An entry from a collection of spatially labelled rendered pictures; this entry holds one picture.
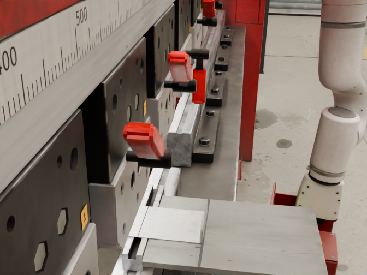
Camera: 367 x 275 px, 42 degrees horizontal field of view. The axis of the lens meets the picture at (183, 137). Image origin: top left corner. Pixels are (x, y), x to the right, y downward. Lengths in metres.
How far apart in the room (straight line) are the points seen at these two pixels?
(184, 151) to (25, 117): 0.96
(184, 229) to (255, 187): 2.10
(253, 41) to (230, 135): 1.52
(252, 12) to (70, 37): 2.55
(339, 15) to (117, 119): 0.70
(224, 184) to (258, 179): 1.81
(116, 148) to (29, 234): 0.17
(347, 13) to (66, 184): 0.81
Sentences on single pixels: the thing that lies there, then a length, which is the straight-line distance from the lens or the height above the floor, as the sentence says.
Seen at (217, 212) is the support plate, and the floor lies 1.00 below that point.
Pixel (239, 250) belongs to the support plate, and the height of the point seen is 1.00.
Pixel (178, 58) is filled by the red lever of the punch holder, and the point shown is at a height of 1.31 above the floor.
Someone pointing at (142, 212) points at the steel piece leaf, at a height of 1.00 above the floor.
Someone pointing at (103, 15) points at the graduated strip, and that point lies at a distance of 0.35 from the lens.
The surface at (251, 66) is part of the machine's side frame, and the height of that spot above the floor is 0.64.
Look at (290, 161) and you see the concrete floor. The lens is 3.19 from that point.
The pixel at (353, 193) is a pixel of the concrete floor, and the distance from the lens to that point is 2.94.
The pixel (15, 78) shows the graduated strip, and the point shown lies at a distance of 0.23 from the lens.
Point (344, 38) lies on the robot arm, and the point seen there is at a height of 1.23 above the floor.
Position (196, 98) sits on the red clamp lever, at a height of 1.16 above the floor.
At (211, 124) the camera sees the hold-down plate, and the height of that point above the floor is 0.90.
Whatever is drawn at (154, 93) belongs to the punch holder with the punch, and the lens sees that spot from 0.56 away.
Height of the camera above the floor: 1.45
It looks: 25 degrees down
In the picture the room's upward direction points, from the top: 1 degrees clockwise
